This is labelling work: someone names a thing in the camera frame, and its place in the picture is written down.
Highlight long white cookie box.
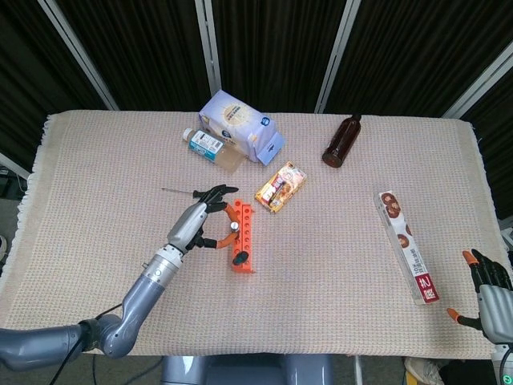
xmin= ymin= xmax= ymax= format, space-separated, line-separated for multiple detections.
xmin=373 ymin=190 xmax=441 ymax=306

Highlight lavender soft package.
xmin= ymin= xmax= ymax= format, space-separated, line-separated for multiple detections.
xmin=198 ymin=89 xmax=288 ymax=166

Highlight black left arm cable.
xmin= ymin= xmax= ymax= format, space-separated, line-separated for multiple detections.
xmin=47 ymin=302 xmax=123 ymax=385

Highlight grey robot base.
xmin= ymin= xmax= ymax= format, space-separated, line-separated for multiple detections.
xmin=160 ymin=355 xmax=333 ymax=385

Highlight green black striped screwdriver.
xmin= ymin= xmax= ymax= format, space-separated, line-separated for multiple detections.
xmin=161 ymin=186 xmax=225 ymax=201

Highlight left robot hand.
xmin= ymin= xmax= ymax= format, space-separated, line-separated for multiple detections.
xmin=166 ymin=183 xmax=241 ymax=256

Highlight white metal frame post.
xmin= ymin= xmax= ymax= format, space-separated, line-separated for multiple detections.
xmin=314 ymin=0 xmax=362 ymax=114
xmin=38 ymin=0 xmax=120 ymax=111
xmin=442 ymin=51 xmax=513 ymax=120
xmin=195 ymin=0 xmax=223 ymax=94
xmin=0 ymin=152 xmax=31 ymax=180

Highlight brown glass bottle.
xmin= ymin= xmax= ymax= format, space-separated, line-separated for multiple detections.
xmin=321 ymin=113 xmax=363 ymax=168

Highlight clear bottle with blue label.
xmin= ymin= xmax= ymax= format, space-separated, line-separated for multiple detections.
xmin=182 ymin=127 xmax=245 ymax=174

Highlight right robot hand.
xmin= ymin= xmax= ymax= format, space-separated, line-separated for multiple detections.
xmin=446 ymin=248 xmax=513 ymax=346

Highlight white shoe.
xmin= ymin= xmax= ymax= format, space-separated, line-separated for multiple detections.
xmin=403 ymin=355 xmax=444 ymax=385

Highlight orange test tube rack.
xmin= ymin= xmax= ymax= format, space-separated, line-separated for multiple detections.
xmin=231 ymin=199 xmax=257 ymax=274

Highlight yellow curry box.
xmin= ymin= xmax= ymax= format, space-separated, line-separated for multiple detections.
xmin=254 ymin=160 xmax=309 ymax=214

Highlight beige woven table cloth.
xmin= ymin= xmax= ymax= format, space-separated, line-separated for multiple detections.
xmin=0 ymin=110 xmax=507 ymax=360

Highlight dark pleated curtain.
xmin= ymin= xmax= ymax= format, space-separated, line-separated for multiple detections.
xmin=0 ymin=0 xmax=110 ymax=172
xmin=323 ymin=0 xmax=513 ymax=118
xmin=54 ymin=0 xmax=213 ymax=112
xmin=210 ymin=0 xmax=348 ymax=114
xmin=460 ymin=78 xmax=513 ymax=220

